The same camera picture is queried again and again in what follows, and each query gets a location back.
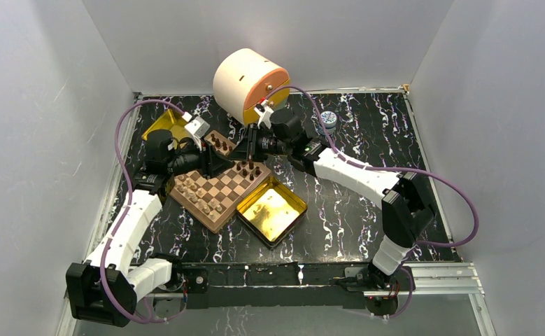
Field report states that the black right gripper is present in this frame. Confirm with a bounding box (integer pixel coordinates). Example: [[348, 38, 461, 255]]
[[227, 124, 291, 164]]

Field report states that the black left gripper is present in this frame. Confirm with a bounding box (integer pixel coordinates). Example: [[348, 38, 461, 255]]
[[166, 137, 234, 179]]

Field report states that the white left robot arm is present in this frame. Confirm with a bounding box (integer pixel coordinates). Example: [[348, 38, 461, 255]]
[[66, 129, 234, 327]]

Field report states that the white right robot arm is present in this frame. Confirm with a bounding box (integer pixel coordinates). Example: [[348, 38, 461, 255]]
[[229, 108, 437, 290]]

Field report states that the dark chess pieces row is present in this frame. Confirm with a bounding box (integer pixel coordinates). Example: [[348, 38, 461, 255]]
[[206, 131, 266, 183]]

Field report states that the wooden chess board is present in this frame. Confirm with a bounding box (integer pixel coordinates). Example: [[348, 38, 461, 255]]
[[169, 129, 273, 235]]

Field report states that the gold tin with white pieces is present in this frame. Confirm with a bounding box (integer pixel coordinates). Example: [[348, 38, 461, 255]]
[[141, 108, 192, 141]]

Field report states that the empty gold tin lid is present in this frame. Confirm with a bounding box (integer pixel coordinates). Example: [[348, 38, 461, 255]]
[[236, 176, 308, 249]]

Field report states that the round pastel drawer cabinet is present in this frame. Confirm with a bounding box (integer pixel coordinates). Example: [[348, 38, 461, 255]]
[[213, 48, 290, 126]]

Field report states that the small blue white jar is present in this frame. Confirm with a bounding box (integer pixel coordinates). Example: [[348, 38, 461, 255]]
[[320, 111, 338, 132]]

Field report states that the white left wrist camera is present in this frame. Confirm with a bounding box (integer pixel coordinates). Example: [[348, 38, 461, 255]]
[[182, 112, 210, 147]]

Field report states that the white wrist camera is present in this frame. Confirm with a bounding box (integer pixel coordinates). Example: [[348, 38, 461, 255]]
[[254, 99, 274, 130], [182, 112, 210, 147]]

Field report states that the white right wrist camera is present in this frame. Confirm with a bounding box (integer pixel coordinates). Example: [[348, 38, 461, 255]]
[[254, 99, 274, 130]]

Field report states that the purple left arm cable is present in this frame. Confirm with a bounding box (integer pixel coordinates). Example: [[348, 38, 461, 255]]
[[99, 98, 194, 325]]

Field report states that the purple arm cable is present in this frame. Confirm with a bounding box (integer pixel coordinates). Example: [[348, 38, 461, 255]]
[[260, 85, 480, 320], [99, 98, 194, 325]]

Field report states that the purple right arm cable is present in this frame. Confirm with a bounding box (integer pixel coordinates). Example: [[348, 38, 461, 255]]
[[260, 85, 480, 320]]

